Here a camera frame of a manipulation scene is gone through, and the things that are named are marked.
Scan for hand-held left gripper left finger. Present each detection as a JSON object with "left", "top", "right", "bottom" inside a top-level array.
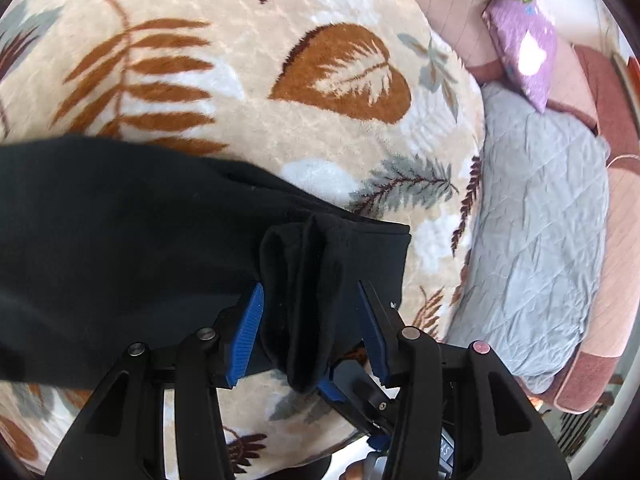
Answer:
[{"left": 44, "top": 282, "right": 266, "bottom": 480}]

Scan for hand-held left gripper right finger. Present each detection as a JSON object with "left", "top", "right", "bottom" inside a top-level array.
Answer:
[{"left": 356, "top": 280, "right": 573, "bottom": 480}]

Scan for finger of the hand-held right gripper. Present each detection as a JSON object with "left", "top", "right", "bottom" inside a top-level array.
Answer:
[{"left": 316, "top": 360, "right": 397, "bottom": 443}]

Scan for black pants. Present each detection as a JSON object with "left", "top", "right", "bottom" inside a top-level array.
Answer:
[{"left": 0, "top": 135, "right": 412, "bottom": 393}]

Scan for grey quilted blanket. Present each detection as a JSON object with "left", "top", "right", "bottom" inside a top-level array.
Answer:
[{"left": 442, "top": 82, "right": 612, "bottom": 395}]

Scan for leaf print fleece blanket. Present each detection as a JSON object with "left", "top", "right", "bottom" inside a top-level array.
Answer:
[{"left": 0, "top": 0, "right": 486, "bottom": 476}]

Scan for pink quilted bed sheet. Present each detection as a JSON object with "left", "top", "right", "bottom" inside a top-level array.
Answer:
[{"left": 385, "top": 0, "right": 640, "bottom": 415}]

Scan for purple pillow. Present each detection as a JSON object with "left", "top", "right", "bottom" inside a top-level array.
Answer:
[{"left": 481, "top": 0, "right": 558, "bottom": 113}]

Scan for dark wire rack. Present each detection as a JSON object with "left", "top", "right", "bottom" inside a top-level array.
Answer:
[{"left": 552, "top": 392, "right": 618, "bottom": 458}]

